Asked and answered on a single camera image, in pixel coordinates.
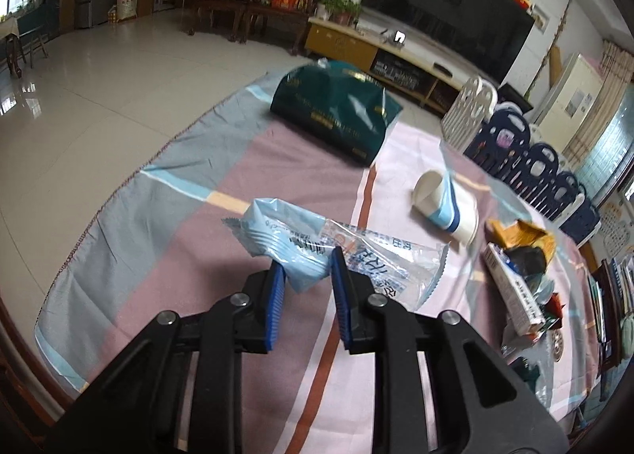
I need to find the standing air conditioner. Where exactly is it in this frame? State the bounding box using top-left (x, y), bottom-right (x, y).
top-left (532, 53), bottom-right (605, 153)

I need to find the yellow snack bag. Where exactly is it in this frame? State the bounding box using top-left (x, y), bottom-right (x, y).
top-left (485, 219), bottom-right (558, 277)

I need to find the red green snack wrapper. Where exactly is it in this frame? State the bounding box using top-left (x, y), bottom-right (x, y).
top-left (535, 293), bottom-right (565, 341)

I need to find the plaid tablecloth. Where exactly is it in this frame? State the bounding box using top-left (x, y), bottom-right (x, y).
top-left (34, 70), bottom-right (602, 454)

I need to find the silver foil pack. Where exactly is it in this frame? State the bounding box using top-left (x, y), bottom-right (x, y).
top-left (530, 276), bottom-right (556, 306)

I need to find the yellow TV cabinet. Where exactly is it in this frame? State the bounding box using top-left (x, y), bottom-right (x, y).
top-left (304, 18), bottom-right (496, 115)

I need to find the black audio equipment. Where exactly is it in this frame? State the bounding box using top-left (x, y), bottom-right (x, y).
top-left (371, 50), bottom-right (422, 88)

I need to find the white plastic fence panel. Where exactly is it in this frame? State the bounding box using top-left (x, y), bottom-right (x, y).
top-left (441, 76), bottom-right (498, 153)

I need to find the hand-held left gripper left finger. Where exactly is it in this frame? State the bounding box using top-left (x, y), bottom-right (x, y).
top-left (44, 260), bottom-right (288, 454)

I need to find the white blue paper cup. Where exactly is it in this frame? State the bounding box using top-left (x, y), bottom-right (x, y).
top-left (412, 169), bottom-right (479, 244)

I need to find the white blue medicine box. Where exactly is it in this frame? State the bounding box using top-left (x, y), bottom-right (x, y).
top-left (483, 242), bottom-right (546, 336)

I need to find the large dark green bag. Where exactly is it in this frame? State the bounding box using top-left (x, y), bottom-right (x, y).
top-left (270, 60), bottom-right (403, 168)

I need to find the stack of plastic stools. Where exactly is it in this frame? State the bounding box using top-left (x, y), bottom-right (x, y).
top-left (466, 105), bottom-right (602, 244)

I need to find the crumpled dark plastic bag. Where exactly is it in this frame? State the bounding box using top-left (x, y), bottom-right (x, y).
top-left (505, 355), bottom-right (546, 395)

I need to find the white red sack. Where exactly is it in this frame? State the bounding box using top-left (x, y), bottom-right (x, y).
top-left (108, 0), bottom-right (139, 21)

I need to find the potted green plant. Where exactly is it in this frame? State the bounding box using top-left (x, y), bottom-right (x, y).
top-left (317, 0), bottom-right (362, 26)

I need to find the clear blue printed wrapper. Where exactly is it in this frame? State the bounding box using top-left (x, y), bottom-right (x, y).
top-left (221, 197), bottom-right (451, 310)

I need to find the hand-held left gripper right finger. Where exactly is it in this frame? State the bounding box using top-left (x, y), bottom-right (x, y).
top-left (329, 246), bottom-right (570, 454)

